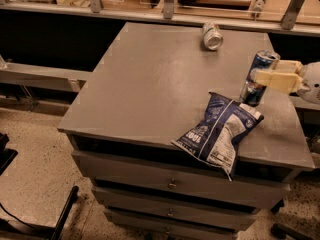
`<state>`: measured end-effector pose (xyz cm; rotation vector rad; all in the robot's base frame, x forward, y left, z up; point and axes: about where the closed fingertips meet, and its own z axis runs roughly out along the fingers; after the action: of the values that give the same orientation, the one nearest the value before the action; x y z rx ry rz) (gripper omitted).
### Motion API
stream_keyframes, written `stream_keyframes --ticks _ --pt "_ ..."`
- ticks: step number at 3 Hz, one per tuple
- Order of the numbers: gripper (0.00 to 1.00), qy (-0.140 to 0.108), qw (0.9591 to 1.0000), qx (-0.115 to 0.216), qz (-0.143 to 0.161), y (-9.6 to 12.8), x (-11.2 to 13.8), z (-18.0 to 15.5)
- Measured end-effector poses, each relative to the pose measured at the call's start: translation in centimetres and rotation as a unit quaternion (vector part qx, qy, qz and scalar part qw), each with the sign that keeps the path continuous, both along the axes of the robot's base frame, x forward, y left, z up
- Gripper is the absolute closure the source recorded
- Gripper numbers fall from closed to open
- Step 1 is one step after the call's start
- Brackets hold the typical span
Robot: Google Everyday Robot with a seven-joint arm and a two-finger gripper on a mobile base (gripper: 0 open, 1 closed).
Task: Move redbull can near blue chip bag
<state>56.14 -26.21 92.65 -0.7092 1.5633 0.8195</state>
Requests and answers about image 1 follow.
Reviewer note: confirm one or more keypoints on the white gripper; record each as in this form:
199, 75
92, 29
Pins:
311, 81

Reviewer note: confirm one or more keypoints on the blue silver redbull can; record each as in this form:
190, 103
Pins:
252, 92

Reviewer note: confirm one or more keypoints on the blue chip bag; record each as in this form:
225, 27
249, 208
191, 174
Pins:
215, 139

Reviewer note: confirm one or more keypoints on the grey drawer cabinet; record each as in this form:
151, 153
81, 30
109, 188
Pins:
153, 85

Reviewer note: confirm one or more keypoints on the middle cabinet drawer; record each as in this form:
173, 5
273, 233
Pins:
172, 208

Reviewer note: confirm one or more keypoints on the cabinet drawer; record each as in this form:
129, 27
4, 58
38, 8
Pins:
172, 208
179, 179
166, 226

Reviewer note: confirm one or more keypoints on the black chair base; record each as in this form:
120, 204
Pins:
281, 231

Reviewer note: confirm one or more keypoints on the top cabinet drawer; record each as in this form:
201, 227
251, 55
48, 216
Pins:
179, 179

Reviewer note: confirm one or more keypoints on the bottom cabinet drawer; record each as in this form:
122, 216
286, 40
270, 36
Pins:
166, 226

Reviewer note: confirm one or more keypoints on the black chair leg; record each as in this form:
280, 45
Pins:
72, 198

